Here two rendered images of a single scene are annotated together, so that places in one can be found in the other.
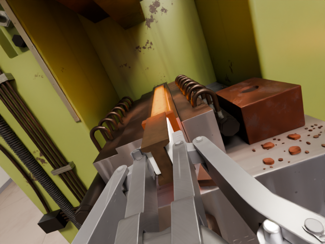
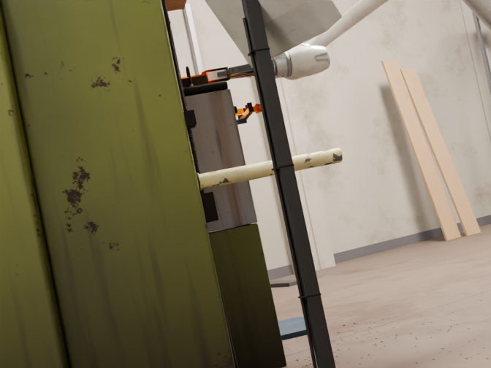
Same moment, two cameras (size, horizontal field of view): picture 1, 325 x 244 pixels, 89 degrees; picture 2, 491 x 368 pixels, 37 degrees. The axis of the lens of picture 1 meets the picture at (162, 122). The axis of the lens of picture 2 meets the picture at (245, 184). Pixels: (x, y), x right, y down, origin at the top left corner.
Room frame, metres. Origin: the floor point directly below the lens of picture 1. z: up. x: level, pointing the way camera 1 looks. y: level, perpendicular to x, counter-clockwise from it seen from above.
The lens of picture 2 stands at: (0.92, 2.44, 0.48)
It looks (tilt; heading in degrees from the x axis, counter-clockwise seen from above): 3 degrees up; 252
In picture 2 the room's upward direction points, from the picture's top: 12 degrees counter-clockwise
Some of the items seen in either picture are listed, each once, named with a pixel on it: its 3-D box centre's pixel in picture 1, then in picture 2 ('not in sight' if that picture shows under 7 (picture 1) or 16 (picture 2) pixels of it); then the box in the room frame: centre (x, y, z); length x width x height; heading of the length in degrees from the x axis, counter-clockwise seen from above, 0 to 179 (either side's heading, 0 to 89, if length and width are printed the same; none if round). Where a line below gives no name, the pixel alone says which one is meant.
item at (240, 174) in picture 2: not in sight; (270, 168); (0.18, 0.38, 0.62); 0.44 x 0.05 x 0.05; 173
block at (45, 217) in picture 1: (53, 221); (189, 119); (0.40, 0.39, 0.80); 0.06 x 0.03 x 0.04; 83
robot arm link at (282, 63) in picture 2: not in sight; (279, 65); (-0.06, 0.04, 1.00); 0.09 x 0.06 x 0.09; 83
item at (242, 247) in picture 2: not in sight; (182, 308); (0.44, -0.05, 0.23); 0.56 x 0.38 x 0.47; 173
